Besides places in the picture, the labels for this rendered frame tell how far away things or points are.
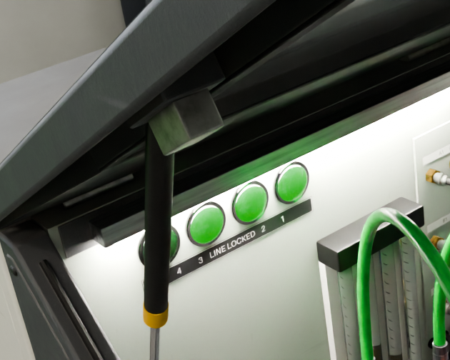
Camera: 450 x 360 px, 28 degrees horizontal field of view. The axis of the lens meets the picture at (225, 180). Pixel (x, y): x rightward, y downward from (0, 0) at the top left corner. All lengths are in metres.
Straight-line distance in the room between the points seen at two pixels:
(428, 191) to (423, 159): 0.05
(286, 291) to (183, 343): 0.15
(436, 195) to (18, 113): 0.55
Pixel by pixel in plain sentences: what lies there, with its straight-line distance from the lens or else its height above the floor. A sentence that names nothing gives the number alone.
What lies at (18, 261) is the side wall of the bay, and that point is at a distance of 0.86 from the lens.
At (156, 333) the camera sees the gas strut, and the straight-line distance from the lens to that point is 0.71.
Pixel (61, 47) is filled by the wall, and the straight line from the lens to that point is 4.87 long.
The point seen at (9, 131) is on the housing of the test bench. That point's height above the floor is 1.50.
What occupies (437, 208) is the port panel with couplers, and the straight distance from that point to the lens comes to 1.22.
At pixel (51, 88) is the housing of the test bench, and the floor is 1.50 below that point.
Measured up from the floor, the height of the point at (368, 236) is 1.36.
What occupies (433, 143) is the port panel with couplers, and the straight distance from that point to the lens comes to 1.17.
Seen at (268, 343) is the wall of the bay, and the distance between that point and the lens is 1.09.
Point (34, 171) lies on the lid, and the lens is 0.64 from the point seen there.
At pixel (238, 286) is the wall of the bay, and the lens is 1.03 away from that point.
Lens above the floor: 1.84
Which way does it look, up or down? 26 degrees down
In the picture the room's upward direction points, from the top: 10 degrees counter-clockwise
